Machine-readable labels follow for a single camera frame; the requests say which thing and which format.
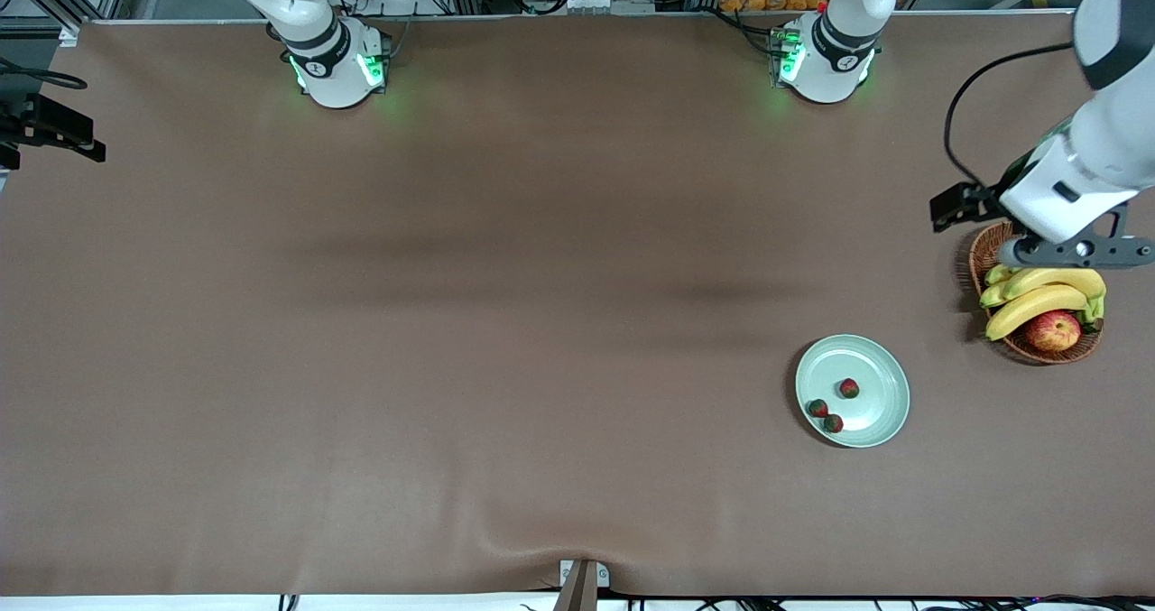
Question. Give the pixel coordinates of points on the grey table edge bracket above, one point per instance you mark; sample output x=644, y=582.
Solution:
x=582, y=588

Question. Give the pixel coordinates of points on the pale green round plate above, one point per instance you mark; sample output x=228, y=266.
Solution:
x=871, y=367

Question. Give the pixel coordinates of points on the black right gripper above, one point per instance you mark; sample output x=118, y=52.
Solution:
x=36, y=124

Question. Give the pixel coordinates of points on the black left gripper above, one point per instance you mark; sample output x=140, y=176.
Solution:
x=1008, y=184

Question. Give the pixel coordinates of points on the yellow banana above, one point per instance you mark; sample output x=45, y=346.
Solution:
x=1029, y=309
x=1060, y=279
x=997, y=275

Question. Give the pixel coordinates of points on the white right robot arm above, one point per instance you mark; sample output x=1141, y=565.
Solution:
x=334, y=69

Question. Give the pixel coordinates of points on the greenish banana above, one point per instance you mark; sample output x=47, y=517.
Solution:
x=993, y=295

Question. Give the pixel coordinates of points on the red yellow apple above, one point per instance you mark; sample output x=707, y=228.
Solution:
x=1053, y=331

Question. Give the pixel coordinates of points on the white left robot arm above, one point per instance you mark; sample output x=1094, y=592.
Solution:
x=826, y=69

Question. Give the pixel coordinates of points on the brown table cover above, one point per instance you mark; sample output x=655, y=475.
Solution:
x=451, y=458

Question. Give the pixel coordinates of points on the brown wicker basket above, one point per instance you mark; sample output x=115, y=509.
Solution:
x=1020, y=347

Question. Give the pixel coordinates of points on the white connector block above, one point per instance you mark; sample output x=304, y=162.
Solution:
x=591, y=3

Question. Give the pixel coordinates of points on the red strawberry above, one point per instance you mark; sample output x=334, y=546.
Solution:
x=849, y=388
x=817, y=408
x=833, y=423

